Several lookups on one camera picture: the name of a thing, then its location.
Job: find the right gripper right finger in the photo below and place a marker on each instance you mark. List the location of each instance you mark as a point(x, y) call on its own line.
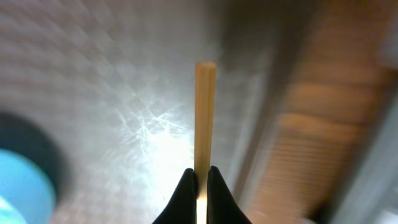
point(221, 207)

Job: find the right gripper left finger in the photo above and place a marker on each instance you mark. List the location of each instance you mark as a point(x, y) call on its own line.
point(182, 206)

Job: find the wooden chopstick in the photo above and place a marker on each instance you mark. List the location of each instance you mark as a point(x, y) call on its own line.
point(205, 82)

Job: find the light blue bowl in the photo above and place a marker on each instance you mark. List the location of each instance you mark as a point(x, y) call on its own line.
point(27, 194)

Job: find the grey dishwasher rack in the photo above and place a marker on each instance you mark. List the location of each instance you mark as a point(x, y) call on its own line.
point(372, 197)

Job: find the brown serving tray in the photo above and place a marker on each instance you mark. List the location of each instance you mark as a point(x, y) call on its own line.
point(112, 84)

